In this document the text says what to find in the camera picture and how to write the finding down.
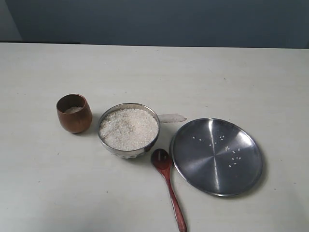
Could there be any red wooden spoon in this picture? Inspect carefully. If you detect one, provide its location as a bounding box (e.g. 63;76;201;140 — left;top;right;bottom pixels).
151;148;187;232

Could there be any steel bowl of rice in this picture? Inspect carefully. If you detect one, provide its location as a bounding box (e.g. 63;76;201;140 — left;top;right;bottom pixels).
98;103;160;159

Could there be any brown wooden cup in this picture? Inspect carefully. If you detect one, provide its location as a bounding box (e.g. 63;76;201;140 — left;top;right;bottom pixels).
56;94;92;133

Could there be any clear tape strip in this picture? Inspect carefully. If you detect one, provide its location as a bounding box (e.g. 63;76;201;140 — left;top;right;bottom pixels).
158;114;187;124

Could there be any round steel plate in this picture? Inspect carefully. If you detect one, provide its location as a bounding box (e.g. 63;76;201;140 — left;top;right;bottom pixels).
169;118;264;197

